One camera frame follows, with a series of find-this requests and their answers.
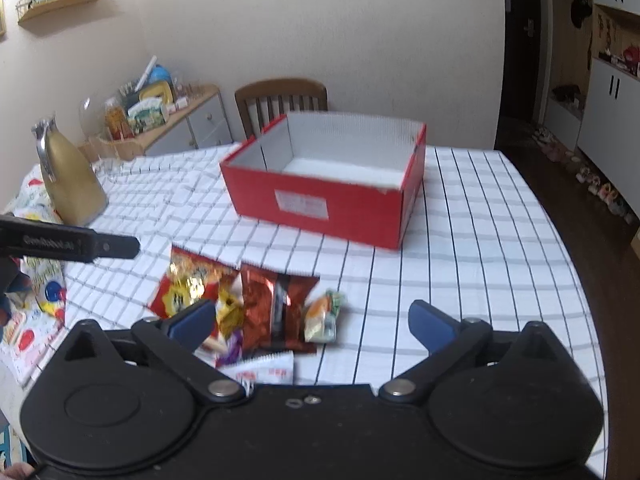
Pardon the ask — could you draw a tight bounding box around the orange jelly cup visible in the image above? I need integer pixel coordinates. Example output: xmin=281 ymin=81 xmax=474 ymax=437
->
xmin=303 ymin=289 xmax=347 ymax=344

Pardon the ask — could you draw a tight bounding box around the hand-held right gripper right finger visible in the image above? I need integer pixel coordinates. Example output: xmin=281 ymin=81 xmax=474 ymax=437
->
xmin=378 ymin=300 xmax=562 ymax=405

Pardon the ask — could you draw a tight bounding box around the gold thermos jug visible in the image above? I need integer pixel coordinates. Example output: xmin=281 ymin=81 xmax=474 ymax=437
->
xmin=31 ymin=117 xmax=110 ymax=227

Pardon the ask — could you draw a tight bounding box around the red cardboard box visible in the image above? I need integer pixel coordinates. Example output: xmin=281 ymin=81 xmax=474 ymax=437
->
xmin=219 ymin=112 xmax=427 ymax=251

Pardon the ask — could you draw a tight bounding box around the small yellow candy packet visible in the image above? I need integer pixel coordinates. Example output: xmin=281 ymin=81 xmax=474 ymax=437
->
xmin=214 ymin=287 xmax=246 ymax=343

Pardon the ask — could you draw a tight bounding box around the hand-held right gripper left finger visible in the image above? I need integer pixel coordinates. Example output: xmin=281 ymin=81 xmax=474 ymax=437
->
xmin=64 ymin=300 xmax=247 ymax=405

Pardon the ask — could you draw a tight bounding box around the green printed tissue box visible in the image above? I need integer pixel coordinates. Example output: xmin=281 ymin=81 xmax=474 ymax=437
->
xmin=127 ymin=100 xmax=170 ymax=133

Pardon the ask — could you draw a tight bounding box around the colourful printed table mat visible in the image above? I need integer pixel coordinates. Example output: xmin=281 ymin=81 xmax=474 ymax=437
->
xmin=0 ymin=162 xmax=68 ymax=386

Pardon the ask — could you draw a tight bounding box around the dark red foil snack bag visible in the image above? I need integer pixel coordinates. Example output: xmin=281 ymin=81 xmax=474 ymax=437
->
xmin=239 ymin=262 xmax=321 ymax=356

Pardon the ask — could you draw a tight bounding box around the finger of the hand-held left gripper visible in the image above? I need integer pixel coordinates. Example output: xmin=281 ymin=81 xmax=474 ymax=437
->
xmin=94 ymin=234 xmax=141 ymax=260

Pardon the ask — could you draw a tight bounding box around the yellow and red snack jar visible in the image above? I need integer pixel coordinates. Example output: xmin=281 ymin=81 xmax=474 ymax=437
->
xmin=104 ymin=100 xmax=135 ymax=140

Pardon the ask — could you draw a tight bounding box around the wooden chair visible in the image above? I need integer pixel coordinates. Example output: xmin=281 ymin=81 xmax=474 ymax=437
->
xmin=234 ymin=78 xmax=329 ymax=140

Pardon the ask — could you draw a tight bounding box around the glass dome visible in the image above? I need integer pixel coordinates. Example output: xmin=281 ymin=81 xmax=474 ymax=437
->
xmin=78 ymin=97 xmax=108 ymax=143

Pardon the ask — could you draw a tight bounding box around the small purple snack packet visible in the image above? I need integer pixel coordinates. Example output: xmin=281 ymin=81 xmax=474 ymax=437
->
xmin=220 ymin=335 xmax=245 ymax=367

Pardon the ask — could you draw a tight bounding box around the yellow tray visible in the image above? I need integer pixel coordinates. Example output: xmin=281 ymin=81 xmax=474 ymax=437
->
xmin=140 ymin=80 xmax=173 ymax=106

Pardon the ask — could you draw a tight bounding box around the row of shoes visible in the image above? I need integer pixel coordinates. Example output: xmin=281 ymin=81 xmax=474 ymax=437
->
xmin=532 ymin=127 xmax=638 ymax=223

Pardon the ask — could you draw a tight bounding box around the wooden sideboard with grey drawers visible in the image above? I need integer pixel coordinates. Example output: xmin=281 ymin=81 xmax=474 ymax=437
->
xmin=80 ymin=84 xmax=234 ymax=161

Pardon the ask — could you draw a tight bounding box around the red and yellow snack bag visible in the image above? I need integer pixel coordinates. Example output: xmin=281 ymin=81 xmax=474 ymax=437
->
xmin=148 ymin=245 xmax=241 ymax=322

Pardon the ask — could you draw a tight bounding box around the white zigzag-edged snack packet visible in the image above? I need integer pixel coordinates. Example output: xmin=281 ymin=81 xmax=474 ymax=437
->
xmin=218 ymin=351 xmax=296 ymax=387

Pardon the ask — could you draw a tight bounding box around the dark wooden door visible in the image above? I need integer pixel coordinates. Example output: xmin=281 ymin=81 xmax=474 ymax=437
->
xmin=501 ymin=0 xmax=551 ymax=148

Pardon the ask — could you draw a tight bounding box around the white hallway cabinet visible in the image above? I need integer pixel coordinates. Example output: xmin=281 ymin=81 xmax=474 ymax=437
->
xmin=542 ymin=0 xmax=640 ymax=166

